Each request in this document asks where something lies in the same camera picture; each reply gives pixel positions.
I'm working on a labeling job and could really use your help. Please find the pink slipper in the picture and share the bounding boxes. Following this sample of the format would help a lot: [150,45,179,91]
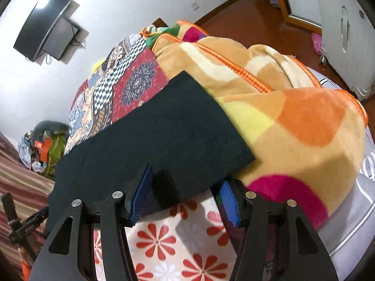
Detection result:
[311,33,323,55]

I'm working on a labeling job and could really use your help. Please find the white wardrobe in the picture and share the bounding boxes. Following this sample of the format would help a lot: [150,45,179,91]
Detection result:
[311,0,375,100]

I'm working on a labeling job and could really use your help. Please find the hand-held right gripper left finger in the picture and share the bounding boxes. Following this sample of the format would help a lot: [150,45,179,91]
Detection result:
[29,164,153,281]

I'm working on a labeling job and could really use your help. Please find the red flower bed sheet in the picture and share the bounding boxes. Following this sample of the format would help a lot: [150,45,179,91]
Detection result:
[93,186,248,281]

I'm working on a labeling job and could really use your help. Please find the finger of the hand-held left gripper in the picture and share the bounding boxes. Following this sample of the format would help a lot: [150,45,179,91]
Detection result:
[8,206,50,242]

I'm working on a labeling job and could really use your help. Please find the black pants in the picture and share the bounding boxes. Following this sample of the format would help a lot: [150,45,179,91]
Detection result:
[45,71,256,235]

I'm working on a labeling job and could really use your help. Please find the patchwork patterned quilt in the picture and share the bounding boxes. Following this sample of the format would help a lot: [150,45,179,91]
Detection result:
[64,34,169,154]

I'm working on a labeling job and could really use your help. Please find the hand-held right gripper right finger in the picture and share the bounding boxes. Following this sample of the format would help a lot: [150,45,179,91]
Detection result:
[211,179,346,281]

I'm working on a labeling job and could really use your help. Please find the orange fleece blanket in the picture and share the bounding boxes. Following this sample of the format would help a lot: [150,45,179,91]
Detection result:
[142,20,369,230]

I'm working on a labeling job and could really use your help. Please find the grey mattress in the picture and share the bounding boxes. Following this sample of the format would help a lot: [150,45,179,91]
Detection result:
[307,67,375,273]

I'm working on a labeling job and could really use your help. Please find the pile of clothes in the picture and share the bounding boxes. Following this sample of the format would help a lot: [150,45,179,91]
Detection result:
[18,120,71,180]

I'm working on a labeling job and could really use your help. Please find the wall-mounted television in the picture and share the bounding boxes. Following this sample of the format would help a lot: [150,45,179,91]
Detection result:
[13,0,81,63]

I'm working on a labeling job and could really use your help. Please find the striped red blanket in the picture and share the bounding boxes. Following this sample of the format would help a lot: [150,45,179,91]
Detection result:
[0,132,56,281]

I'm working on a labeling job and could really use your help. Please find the wooden door frame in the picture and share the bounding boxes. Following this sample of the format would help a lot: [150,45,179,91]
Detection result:
[268,0,323,33]

